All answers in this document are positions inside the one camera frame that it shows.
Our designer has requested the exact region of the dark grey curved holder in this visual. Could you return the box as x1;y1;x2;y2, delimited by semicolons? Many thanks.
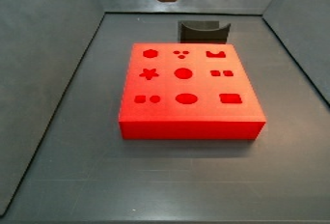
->
177;20;231;44

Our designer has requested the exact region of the red shape sorter block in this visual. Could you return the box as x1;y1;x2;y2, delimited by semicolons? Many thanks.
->
118;43;267;140

